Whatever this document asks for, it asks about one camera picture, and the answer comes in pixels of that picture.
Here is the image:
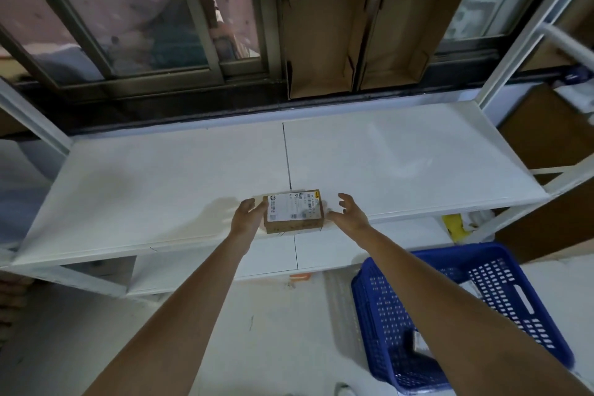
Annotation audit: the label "person's right hand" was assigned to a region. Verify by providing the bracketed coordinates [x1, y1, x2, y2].
[326, 192, 372, 235]

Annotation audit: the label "person's left hand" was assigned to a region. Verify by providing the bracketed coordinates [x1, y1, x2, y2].
[230, 198, 270, 244]

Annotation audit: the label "white metal shelving rack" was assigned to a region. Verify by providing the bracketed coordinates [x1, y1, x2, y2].
[0, 0, 594, 299]

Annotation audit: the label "blue plastic basket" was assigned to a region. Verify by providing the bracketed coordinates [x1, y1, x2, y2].
[351, 242, 575, 394]

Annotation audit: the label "person's left forearm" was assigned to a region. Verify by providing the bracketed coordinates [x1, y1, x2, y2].
[83, 233, 256, 396]

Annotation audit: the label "person's right forearm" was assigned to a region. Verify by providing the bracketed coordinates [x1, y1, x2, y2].
[350, 223, 594, 396]

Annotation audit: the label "yellow plastic bag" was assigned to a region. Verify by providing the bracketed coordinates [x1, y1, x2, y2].
[441, 213, 468, 243]

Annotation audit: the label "flattened brown carton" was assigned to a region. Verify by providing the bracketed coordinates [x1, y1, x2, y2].
[280, 0, 386, 100]
[357, 0, 479, 91]

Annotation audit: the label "grey sliding window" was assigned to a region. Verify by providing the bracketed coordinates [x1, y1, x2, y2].
[0, 0, 594, 132]

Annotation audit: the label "brown patterned curtain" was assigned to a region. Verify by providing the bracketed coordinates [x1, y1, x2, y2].
[0, 270, 33, 345]

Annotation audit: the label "pink dotted curtain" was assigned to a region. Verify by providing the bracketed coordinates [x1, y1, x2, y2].
[0, 0, 260, 76]

